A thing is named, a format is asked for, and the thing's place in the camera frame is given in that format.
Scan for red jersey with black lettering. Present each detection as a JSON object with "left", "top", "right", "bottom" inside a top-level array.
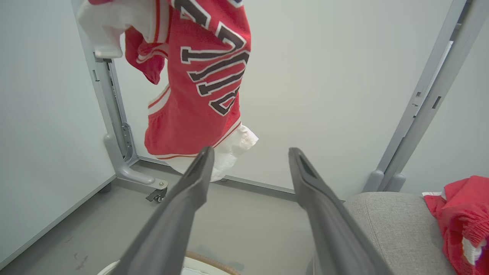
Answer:
[{"left": 76, "top": 0, "right": 253, "bottom": 161}]

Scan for red shorts with white stripe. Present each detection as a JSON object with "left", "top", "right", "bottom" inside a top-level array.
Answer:
[{"left": 422, "top": 175, "right": 489, "bottom": 275}]

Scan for black caster wheel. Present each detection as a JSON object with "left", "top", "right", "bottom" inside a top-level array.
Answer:
[{"left": 146, "top": 187, "right": 168, "bottom": 203}]

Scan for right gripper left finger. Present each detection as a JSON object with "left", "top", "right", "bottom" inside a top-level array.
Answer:
[{"left": 120, "top": 146, "right": 215, "bottom": 275}]

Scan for grey partition post with slots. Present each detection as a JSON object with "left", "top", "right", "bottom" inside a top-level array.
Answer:
[{"left": 71, "top": 0, "right": 139, "bottom": 167}]

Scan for grey panel bottom rail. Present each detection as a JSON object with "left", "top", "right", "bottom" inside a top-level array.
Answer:
[{"left": 0, "top": 173, "right": 117, "bottom": 270}]

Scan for grey fabric sofa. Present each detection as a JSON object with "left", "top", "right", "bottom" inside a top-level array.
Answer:
[{"left": 343, "top": 191, "right": 456, "bottom": 275}]

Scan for white garment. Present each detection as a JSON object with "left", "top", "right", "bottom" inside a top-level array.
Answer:
[{"left": 164, "top": 124, "right": 259, "bottom": 183}]

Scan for wicker laundry basket white handles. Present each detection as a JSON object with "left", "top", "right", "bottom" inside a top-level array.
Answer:
[{"left": 97, "top": 250, "right": 242, "bottom": 275}]

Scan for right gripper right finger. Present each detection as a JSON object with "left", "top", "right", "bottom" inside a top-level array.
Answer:
[{"left": 288, "top": 147, "right": 394, "bottom": 275}]

